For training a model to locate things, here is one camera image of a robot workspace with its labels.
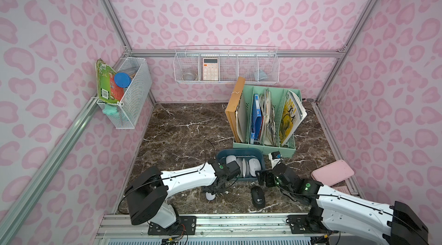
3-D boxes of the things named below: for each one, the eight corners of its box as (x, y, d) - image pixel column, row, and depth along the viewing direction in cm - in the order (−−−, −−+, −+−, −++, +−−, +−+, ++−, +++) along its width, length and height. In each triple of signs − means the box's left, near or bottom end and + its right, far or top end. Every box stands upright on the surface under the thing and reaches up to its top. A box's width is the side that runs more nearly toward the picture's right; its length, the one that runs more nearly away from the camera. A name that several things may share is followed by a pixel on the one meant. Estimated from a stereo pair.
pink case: (321, 190, 84) (323, 188, 82) (309, 173, 90) (311, 171, 87) (353, 175, 89) (356, 173, 87) (340, 160, 94) (342, 158, 92)
